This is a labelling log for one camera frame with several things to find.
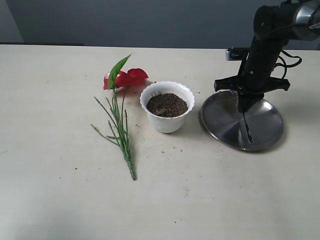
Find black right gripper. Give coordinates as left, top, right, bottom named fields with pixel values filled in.
left=214, top=37, right=290, bottom=112

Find stainless steel spork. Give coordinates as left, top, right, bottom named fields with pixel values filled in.
left=242, top=112, right=254, bottom=144

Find white scalloped flower pot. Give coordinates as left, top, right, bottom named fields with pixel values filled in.
left=140, top=81, right=195, bottom=134

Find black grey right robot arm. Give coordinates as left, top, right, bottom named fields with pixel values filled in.
left=214, top=0, right=320, bottom=113

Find dark soil in pot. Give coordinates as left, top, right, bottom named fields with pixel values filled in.
left=146, top=93, right=188, bottom=118

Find round stainless steel plate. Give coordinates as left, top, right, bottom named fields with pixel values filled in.
left=199, top=90, right=284, bottom=151

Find artificial red flower green stems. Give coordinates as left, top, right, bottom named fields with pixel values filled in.
left=91, top=54, right=137, bottom=181

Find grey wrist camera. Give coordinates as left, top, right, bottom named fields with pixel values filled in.
left=225, top=47, right=250, bottom=61

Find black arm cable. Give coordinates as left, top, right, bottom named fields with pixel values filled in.
left=273, top=49, right=303, bottom=78

